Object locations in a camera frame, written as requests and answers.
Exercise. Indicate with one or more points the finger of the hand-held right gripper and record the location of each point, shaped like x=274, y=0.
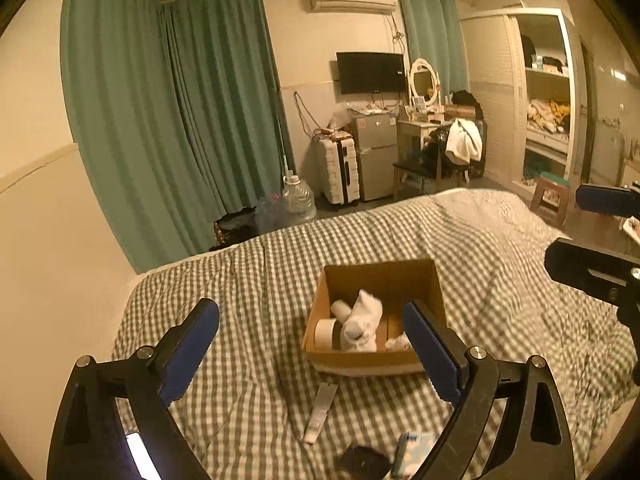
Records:
x=600, y=199
x=580, y=262

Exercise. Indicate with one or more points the white dressing table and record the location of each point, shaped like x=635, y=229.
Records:
x=412, y=132

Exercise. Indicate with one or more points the clear water jug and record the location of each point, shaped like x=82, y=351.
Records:
x=299, y=201

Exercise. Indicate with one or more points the wide green curtain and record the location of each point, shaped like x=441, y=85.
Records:
x=165, y=135

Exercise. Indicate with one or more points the blue and white packet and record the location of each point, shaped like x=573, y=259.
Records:
x=412, y=455

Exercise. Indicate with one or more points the wooden chair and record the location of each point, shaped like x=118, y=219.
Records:
x=415, y=169

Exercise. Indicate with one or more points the grey mini fridge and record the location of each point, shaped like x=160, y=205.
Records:
x=372, y=160

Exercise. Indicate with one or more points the black garment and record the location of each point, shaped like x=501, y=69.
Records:
x=466, y=102

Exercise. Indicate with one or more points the dark floor bag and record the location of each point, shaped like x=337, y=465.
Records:
x=235, y=230

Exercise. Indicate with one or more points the checked bed blanket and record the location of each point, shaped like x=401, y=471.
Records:
x=260, y=280

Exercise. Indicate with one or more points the narrow green curtain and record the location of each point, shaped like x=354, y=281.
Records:
x=430, y=35

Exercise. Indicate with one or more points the white tape roll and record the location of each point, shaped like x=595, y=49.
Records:
x=325, y=334

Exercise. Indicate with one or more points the white suitcase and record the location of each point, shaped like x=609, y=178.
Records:
x=337, y=170

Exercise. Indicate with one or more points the pile of wardrobe clothes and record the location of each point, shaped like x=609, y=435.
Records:
x=549, y=115

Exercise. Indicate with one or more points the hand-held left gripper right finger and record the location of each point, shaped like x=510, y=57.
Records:
x=431, y=357

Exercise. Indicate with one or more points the white wardrobe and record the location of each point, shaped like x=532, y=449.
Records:
x=492, y=100

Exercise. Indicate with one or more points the white garment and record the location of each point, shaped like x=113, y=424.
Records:
x=464, y=141

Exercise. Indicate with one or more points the black plastic bag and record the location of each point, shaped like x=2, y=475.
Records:
x=436, y=149

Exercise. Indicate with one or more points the crumpled white cloth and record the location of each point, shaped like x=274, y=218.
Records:
x=398, y=343

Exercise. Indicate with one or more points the cardboard box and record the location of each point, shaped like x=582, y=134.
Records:
x=360, y=362

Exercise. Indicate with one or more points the black wall television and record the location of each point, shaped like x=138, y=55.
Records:
x=370, y=72

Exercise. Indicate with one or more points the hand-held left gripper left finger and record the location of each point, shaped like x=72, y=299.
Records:
x=189, y=355

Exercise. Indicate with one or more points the small green-topped stool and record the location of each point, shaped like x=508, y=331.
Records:
x=550, y=187

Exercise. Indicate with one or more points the white socks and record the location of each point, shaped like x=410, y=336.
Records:
x=362, y=317

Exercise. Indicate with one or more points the small black object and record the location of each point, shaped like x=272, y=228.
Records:
x=362, y=462

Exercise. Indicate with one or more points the white oval mirror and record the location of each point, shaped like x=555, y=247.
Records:
x=424, y=82

